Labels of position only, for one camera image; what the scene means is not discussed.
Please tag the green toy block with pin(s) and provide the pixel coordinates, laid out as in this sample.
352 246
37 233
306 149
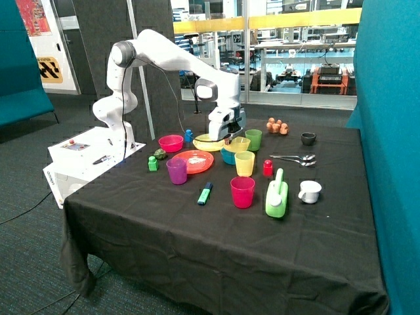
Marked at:
153 163

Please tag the teal sofa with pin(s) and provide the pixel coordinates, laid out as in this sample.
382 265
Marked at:
22 94

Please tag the yellow plastic bowl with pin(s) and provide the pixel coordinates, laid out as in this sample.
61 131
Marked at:
238 144

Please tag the orange plastic plate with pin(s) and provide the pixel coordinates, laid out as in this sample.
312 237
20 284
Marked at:
197 161

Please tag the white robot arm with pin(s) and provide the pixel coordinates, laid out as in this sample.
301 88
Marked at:
221 85

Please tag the green plastic cup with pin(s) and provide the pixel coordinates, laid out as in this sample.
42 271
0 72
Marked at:
255 137

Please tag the green highlighter pen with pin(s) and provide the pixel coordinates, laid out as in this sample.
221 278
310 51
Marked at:
205 193

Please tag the pink plastic cup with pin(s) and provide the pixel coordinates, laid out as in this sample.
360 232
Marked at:
242 189

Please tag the small black bowl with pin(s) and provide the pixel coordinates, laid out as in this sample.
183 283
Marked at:
308 139

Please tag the orange mobile robot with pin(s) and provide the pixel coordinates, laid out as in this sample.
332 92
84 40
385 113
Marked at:
329 79

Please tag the purple plastic cup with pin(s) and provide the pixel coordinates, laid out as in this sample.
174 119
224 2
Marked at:
177 169

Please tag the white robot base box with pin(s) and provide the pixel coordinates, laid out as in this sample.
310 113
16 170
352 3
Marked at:
84 157

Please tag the red wall poster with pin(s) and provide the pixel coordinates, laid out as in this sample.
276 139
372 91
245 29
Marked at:
34 18

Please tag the blue toy block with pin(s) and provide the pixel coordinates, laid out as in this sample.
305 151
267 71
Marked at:
188 136

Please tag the yellow black sign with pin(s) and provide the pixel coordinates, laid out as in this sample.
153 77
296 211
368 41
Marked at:
49 70

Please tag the blue plastic bowl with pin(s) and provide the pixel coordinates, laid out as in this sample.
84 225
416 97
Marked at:
228 157

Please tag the pink plastic bowl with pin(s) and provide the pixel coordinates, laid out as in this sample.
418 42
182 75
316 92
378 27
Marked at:
171 143

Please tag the yellow plastic cup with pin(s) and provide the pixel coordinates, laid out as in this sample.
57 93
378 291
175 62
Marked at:
244 163

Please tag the black tablecloth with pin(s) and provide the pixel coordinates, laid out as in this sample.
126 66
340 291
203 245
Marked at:
319 258

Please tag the dark green toy vegetable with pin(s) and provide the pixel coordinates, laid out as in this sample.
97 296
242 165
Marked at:
160 154

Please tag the green toy watering can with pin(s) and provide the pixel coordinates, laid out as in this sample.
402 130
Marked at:
276 196

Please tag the yellow plastic plate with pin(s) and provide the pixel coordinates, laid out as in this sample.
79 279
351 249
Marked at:
204 143

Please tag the teal partition wall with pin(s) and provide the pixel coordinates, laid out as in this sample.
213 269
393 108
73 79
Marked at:
386 61

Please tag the white ceramic mug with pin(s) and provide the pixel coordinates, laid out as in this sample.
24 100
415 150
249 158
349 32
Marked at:
309 191

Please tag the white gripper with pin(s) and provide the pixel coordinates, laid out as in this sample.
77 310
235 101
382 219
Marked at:
226 123

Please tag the lower metal spoon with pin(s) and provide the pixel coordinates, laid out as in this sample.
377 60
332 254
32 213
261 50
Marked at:
302 163

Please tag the upper metal spoon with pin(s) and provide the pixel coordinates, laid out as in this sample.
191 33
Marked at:
302 158

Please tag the orange toy potatoes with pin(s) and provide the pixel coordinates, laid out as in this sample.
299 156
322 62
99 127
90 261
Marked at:
277 126

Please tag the red toy block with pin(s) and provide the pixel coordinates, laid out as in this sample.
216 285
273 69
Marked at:
267 168

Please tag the metal spoon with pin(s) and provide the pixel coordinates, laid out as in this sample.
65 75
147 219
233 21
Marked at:
302 158
302 163

